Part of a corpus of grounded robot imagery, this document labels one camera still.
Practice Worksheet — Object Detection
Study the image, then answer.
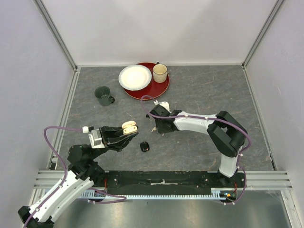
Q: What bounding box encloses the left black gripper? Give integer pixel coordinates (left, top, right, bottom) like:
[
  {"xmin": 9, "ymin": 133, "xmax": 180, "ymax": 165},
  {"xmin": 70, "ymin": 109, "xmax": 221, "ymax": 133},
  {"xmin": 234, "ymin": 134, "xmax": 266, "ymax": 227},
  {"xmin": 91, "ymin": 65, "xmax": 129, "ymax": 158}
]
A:
[{"xmin": 89, "ymin": 124, "xmax": 139, "ymax": 160}]

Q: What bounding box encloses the pink earbud charging case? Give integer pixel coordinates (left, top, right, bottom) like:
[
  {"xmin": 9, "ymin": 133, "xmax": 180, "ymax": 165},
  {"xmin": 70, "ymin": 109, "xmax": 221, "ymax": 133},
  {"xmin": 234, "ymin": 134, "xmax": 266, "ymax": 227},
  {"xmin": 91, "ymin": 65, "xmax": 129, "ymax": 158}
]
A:
[{"xmin": 122, "ymin": 121, "xmax": 138, "ymax": 135}]

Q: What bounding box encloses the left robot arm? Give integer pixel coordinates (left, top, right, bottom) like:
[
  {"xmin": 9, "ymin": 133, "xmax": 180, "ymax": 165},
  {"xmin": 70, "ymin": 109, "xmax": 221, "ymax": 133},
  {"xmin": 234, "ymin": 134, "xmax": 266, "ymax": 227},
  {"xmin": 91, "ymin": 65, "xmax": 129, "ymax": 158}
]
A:
[{"xmin": 18, "ymin": 121, "xmax": 138, "ymax": 228}]

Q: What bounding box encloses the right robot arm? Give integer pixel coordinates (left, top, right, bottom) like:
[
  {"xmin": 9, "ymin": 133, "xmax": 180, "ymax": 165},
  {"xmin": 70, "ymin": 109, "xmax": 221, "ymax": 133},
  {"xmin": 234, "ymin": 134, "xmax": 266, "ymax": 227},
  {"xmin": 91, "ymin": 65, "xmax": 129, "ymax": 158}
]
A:
[{"xmin": 149, "ymin": 104, "xmax": 248, "ymax": 187}]

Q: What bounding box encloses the black earbud charging case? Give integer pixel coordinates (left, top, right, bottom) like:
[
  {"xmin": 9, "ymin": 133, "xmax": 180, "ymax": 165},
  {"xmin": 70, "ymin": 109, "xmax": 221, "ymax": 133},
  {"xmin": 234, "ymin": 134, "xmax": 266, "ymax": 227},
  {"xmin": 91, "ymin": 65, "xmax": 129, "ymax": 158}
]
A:
[{"xmin": 140, "ymin": 142, "xmax": 150, "ymax": 152}]

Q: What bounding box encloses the red round tray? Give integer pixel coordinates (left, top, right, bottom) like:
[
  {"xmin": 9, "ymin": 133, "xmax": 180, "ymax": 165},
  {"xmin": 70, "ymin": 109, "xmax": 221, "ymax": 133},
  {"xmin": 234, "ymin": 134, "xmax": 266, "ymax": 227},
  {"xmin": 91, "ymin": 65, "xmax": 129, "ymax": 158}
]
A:
[{"xmin": 123, "ymin": 62, "xmax": 170, "ymax": 100}]

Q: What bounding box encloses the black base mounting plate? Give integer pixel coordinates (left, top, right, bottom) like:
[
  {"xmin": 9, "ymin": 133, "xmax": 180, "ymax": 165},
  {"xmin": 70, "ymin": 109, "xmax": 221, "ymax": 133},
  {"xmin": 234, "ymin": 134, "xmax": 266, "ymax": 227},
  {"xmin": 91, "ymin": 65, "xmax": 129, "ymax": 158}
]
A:
[{"xmin": 95, "ymin": 171, "xmax": 245, "ymax": 196}]

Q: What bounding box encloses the dark green mug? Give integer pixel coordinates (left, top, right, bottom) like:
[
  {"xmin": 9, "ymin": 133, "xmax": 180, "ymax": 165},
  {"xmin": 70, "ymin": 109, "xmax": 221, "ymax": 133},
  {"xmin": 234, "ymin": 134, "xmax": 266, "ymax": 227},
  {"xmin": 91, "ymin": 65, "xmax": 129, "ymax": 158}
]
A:
[{"xmin": 94, "ymin": 86, "xmax": 115, "ymax": 106}]

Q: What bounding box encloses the beige ceramic cup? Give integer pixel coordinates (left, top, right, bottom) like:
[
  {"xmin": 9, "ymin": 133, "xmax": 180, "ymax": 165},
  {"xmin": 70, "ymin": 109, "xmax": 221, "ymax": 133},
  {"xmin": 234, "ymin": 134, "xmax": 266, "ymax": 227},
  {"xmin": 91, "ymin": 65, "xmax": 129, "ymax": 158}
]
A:
[{"xmin": 152, "ymin": 62, "xmax": 168, "ymax": 83}]

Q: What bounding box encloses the white paper plate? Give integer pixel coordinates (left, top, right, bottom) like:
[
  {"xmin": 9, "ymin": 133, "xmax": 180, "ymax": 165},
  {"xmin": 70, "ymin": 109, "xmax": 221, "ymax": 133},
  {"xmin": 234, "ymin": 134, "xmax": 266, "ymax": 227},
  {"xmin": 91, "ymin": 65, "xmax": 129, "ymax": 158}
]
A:
[{"xmin": 118, "ymin": 65, "xmax": 152, "ymax": 91}]

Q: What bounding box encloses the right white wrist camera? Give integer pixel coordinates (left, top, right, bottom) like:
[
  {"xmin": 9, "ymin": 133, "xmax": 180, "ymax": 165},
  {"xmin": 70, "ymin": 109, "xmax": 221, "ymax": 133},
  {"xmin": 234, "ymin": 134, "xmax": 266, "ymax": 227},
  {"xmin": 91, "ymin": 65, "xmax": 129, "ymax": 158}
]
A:
[{"xmin": 153, "ymin": 100, "xmax": 170, "ymax": 112}]

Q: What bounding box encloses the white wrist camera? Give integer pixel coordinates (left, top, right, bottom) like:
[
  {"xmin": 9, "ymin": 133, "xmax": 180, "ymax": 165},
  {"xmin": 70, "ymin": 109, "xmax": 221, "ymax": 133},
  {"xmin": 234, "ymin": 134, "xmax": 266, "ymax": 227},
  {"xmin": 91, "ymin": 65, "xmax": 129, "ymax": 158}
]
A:
[
  {"xmin": 82, "ymin": 126, "xmax": 105, "ymax": 149},
  {"xmin": 153, "ymin": 100, "xmax": 170, "ymax": 112}
]

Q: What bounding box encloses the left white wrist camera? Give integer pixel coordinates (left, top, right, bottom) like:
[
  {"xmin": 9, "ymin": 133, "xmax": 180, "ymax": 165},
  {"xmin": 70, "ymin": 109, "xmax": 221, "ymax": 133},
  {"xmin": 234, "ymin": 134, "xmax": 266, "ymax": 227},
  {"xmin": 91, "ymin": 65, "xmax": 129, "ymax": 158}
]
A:
[{"xmin": 82, "ymin": 126, "xmax": 105, "ymax": 149}]

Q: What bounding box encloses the slotted cable duct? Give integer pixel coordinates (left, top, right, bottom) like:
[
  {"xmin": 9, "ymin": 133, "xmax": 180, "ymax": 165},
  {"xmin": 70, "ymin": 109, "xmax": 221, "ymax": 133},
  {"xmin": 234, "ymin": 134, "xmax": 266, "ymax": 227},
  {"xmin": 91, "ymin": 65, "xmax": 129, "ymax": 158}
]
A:
[{"xmin": 78, "ymin": 190, "xmax": 236, "ymax": 200}]

